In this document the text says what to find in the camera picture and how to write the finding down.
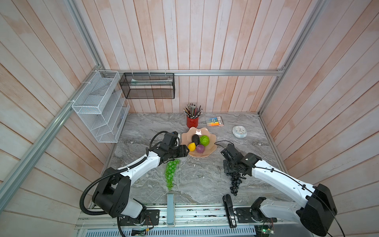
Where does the green fake grape bunch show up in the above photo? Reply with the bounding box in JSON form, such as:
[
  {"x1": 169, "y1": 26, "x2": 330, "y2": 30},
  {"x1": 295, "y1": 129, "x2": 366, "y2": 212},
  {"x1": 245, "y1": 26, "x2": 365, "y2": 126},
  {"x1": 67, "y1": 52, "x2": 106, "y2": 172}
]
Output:
[{"x1": 165, "y1": 160, "x2": 180, "y2": 191}]

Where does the dark purple fake grape bunch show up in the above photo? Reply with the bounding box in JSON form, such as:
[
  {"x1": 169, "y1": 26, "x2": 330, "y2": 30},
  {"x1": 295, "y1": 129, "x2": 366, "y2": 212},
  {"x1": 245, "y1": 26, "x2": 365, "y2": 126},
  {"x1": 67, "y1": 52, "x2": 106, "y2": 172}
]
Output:
[{"x1": 226, "y1": 173, "x2": 242, "y2": 196}]

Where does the yellow fake lemon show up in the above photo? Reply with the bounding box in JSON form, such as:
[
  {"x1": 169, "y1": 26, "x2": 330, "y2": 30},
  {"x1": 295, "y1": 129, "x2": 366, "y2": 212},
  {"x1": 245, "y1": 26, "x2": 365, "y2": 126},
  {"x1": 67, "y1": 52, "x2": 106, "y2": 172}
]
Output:
[{"x1": 188, "y1": 142, "x2": 196, "y2": 152}]

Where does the dark fake avocado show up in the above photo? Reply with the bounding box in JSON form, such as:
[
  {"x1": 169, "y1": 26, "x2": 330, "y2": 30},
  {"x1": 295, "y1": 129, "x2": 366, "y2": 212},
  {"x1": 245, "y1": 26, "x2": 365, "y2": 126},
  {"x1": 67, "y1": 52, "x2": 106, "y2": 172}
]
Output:
[{"x1": 191, "y1": 134, "x2": 200, "y2": 146}]

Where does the purple fake fruit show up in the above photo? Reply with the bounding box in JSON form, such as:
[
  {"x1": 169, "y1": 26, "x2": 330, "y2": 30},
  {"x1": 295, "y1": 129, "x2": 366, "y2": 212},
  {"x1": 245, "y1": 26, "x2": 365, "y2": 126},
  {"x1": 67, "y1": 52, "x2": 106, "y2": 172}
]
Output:
[{"x1": 195, "y1": 144, "x2": 205, "y2": 154}]

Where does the bright green bumpy fake fruit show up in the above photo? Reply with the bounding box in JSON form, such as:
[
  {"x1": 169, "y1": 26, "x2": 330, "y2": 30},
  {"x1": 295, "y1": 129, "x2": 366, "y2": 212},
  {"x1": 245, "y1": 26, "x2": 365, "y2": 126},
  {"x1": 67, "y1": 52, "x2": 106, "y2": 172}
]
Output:
[{"x1": 199, "y1": 135, "x2": 210, "y2": 147}]

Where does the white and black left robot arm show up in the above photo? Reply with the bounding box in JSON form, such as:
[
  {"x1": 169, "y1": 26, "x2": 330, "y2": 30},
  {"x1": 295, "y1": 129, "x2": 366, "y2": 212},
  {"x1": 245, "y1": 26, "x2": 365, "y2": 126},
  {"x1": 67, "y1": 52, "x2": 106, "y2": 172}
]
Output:
[{"x1": 92, "y1": 143, "x2": 190, "y2": 221}]

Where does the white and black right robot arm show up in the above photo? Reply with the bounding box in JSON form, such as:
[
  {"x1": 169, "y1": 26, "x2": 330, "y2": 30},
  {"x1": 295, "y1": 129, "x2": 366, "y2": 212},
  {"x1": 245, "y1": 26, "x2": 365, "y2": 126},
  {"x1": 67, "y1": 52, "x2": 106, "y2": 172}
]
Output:
[{"x1": 221, "y1": 144, "x2": 338, "y2": 237}]

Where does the white and teal alarm clock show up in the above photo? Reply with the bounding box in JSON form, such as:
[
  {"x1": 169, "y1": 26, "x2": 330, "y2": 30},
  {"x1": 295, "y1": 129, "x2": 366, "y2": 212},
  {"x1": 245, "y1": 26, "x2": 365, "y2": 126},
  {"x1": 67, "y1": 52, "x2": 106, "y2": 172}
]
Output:
[{"x1": 232, "y1": 125, "x2": 247, "y2": 138}]

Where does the red metal pencil bucket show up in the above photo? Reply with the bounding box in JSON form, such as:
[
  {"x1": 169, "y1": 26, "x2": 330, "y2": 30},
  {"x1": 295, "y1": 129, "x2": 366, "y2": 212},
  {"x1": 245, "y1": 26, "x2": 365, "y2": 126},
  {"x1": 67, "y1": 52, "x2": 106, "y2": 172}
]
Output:
[{"x1": 187, "y1": 117, "x2": 199, "y2": 128}]

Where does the black stapler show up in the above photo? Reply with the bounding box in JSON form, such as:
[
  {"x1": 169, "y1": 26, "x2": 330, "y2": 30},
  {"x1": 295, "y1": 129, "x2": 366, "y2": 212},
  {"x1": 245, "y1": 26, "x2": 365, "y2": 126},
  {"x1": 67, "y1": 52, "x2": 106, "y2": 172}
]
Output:
[{"x1": 223, "y1": 194, "x2": 237, "y2": 229}]

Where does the grey-blue rectangular bar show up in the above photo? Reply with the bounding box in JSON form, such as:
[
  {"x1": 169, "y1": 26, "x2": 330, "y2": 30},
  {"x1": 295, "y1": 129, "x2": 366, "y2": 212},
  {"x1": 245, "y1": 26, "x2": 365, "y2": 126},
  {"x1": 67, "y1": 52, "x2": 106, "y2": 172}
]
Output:
[{"x1": 166, "y1": 193, "x2": 175, "y2": 227}]

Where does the pack of coloured highlighters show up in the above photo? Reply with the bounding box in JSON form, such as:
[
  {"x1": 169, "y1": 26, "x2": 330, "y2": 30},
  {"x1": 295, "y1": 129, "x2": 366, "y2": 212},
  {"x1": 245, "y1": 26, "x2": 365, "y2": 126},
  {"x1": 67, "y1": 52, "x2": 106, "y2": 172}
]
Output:
[{"x1": 206, "y1": 116, "x2": 225, "y2": 126}]

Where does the bundle of pencils and pens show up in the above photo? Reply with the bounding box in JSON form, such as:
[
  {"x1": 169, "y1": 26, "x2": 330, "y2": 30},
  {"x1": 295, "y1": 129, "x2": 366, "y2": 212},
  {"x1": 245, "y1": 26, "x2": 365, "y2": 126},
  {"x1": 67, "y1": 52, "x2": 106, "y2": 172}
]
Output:
[{"x1": 184, "y1": 103, "x2": 203, "y2": 119}]

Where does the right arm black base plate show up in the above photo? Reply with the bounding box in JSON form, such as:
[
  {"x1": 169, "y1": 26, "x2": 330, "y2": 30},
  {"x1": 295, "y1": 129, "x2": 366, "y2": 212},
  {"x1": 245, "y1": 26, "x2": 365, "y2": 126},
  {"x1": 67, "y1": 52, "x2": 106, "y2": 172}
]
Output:
[{"x1": 235, "y1": 207, "x2": 277, "y2": 223}]

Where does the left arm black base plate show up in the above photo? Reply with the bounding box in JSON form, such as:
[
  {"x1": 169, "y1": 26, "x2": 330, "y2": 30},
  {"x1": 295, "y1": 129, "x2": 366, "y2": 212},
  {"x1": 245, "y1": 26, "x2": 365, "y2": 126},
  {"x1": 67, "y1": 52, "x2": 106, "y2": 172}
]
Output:
[{"x1": 120, "y1": 209, "x2": 160, "y2": 227}]

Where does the black wire mesh basket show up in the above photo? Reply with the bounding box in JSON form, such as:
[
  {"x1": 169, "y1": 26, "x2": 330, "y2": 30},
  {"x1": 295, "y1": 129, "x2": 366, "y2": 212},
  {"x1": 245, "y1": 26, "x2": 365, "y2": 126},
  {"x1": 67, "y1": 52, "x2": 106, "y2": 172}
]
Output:
[{"x1": 119, "y1": 72, "x2": 176, "y2": 99}]

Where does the white wire mesh shelf rack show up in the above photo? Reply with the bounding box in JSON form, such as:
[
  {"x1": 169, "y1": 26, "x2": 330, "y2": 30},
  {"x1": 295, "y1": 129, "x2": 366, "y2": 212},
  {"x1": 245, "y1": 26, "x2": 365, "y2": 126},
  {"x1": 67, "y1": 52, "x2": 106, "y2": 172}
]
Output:
[{"x1": 72, "y1": 70, "x2": 130, "y2": 143}]

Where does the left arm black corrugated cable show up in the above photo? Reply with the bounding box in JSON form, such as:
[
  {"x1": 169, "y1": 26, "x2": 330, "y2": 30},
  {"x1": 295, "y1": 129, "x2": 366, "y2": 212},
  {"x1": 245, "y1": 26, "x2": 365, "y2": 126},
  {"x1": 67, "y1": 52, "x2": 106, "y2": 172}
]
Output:
[{"x1": 79, "y1": 130, "x2": 169, "y2": 216}]

